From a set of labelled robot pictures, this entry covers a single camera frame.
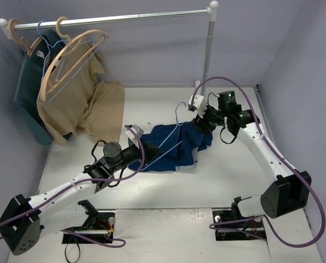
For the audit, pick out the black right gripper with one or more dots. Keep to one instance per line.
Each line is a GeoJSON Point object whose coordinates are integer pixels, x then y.
{"type": "Point", "coordinates": [202, 124]}

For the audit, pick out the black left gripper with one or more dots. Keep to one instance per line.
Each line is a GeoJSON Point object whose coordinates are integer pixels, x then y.
{"type": "Point", "coordinates": [145, 149]}

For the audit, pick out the blue Mickey Mouse t-shirt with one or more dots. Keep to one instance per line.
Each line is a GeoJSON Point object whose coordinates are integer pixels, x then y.
{"type": "Point", "coordinates": [177, 143]}

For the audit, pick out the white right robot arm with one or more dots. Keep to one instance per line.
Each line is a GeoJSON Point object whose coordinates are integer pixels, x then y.
{"type": "Point", "coordinates": [286, 192]}

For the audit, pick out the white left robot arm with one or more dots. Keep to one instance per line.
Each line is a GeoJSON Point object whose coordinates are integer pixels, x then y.
{"type": "Point", "coordinates": [26, 220]}

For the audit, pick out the beige hanging shirt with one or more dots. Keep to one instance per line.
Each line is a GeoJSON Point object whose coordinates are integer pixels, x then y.
{"type": "Point", "coordinates": [88, 104]}

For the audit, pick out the wooden hanger with beige shirt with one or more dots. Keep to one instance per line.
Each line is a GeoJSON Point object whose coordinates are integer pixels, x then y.
{"type": "Point", "coordinates": [71, 45]}

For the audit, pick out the dark teal hanging shirt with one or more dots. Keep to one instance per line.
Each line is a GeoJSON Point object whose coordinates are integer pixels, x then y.
{"type": "Point", "coordinates": [26, 94]}

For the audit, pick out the silver clothes rack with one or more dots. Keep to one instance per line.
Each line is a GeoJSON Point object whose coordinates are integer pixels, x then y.
{"type": "Point", "coordinates": [211, 11]}

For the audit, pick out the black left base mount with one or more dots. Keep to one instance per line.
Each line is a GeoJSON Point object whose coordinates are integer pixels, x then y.
{"type": "Point", "coordinates": [97, 224]}

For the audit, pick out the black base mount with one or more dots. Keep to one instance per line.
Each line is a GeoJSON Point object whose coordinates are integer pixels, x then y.
{"type": "Point", "coordinates": [97, 224]}
{"type": "Point", "coordinates": [229, 225]}

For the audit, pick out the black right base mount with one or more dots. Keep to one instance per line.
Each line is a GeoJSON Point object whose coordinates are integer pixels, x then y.
{"type": "Point", "coordinates": [229, 225]}

